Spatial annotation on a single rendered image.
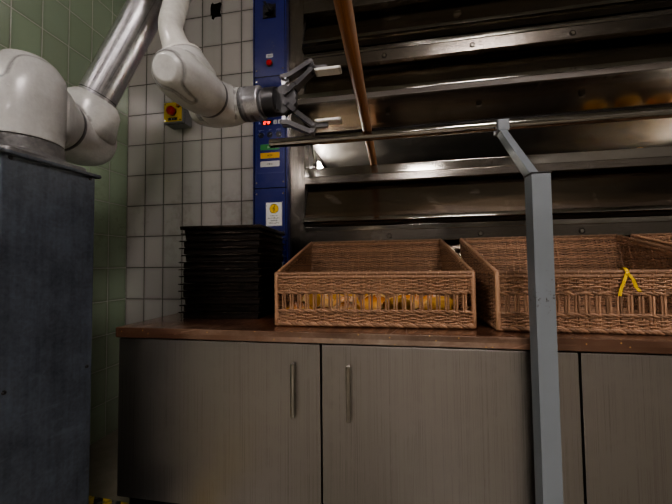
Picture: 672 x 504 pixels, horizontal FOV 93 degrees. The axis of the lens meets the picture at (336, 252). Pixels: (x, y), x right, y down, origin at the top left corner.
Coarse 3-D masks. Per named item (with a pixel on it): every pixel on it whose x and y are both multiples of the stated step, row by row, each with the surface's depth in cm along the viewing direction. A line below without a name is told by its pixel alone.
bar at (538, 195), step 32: (416, 128) 98; (448, 128) 96; (480, 128) 95; (512, 128) 94; (544, 192) 70; (544, 224) 70; (544, 256) 70; (544, 288) 69; (544, 320) 69; (544, 352) 69; (544, 384) 69; (544, 416) 68; (544, 448) 68; (544, 480) 68
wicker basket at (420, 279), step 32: (320, 256) 136; (352, 256) 133; (384, 256) 131; (416, 256) 130; (448, 256) 115; (288, 288) 92; (320, 288) 90; (352, 288) 89; (384, 288) 88; (416, 288) 86; (448, 288) 85; (288, 320) 91; (320, 320) 90; (352, 320) 89; (384, 320) 87; (416, 320) 86; (448, 320) 85
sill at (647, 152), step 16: (448, 160) 132; (464, 160) 131; (480, 160) 130; (496, 160) 129; (512, 160) 128; (544, 160) 126; (560, 160) 125; (576, 160) 124; (592, 160) 123; (320, 176) 141
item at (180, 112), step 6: (168, 102) 147; (174, 102) 146; (180, 108) 146; (168, 114) 147; (174, 114) 146; (180, 114) 146; (186, 114) 148; (168, 120) 146; (174, 120) 146; (180, 120) 145; (186, 120) 148; (168, 126) 150; (174, 126) 150; (180, 126) 150; (186, 126) 150
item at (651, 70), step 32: (352, 96) 125; (384, 96) 123; (416, 96) 122; (448, 96) 122; (480, 96) 121; (512, 96) 121; (544, 96) 121; (576, 96) 120; (608, 96) 120; (640, 96) 120; (352, 128) 143
